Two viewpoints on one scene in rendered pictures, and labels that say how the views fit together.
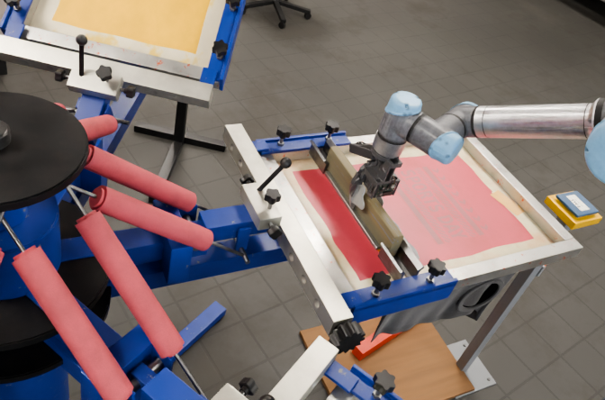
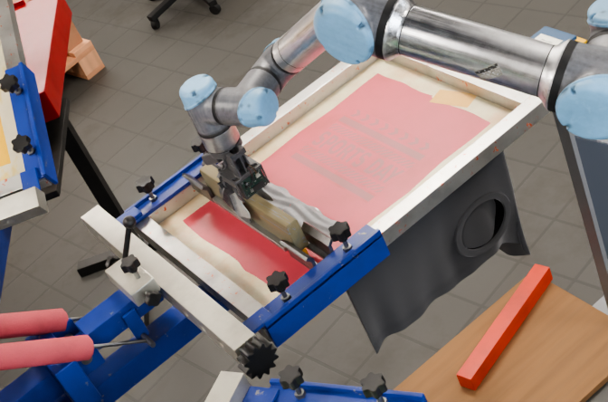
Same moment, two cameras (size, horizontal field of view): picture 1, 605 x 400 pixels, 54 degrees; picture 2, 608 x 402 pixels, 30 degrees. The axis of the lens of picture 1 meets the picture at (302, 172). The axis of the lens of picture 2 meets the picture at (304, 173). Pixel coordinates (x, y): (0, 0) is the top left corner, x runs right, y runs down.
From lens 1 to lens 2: 110 cm
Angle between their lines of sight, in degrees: 11
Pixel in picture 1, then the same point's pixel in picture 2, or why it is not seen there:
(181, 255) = (70, 375)
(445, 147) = (250, 110)
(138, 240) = (25, 385)
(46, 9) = not seen: outside the picture
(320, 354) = (223, 387)
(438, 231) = (367, 186)
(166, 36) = not seen: outside the picture
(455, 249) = (389, 195)
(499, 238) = (444, 149)
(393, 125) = (199, 119)
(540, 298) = not seen: outside the picture
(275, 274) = (328, 347)
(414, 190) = (332, 154)
